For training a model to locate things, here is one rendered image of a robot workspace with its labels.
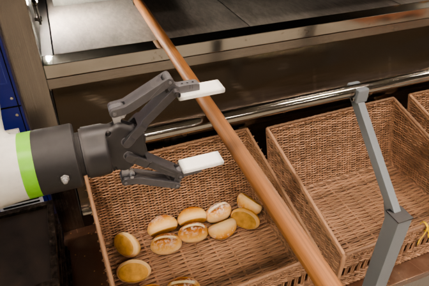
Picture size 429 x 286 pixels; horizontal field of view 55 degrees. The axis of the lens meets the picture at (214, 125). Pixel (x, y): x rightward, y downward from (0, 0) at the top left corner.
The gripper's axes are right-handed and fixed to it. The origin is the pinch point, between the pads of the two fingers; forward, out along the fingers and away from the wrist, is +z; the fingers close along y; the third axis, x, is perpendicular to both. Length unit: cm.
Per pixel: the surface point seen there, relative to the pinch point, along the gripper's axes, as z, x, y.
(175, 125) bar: -1.6, -18.2, 11.4
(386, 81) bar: 51, -18, 12
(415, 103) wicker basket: 99, -48, 45
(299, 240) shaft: 5.3, 18.9, 8.4
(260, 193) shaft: 4.6, 8.1, 9.0
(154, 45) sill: 4, -57, 11
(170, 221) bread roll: 0, -41, 64
